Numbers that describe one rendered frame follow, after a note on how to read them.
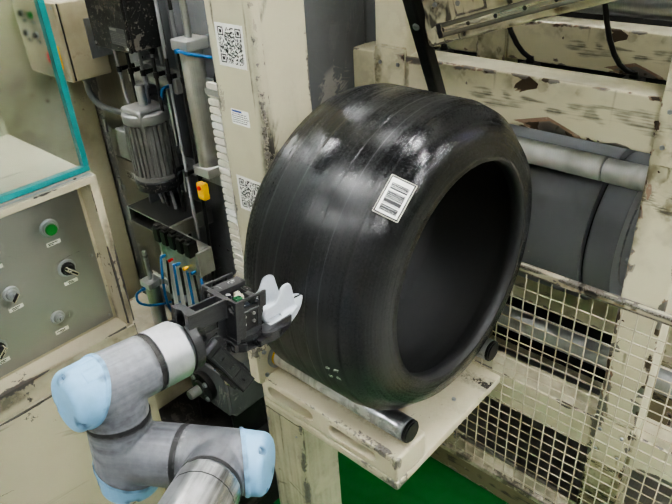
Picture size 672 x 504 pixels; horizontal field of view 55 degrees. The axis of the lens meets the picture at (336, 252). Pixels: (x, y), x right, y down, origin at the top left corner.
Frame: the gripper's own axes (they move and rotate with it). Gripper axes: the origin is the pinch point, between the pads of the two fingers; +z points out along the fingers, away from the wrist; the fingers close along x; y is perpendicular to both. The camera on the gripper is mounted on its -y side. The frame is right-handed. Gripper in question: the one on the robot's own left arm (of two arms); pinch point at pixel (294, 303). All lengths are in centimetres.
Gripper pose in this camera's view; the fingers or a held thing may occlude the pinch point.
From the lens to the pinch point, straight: 95.6
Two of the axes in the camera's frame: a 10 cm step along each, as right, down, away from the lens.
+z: 6.7, -3.1, 6.7
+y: 0.3, -9.0, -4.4
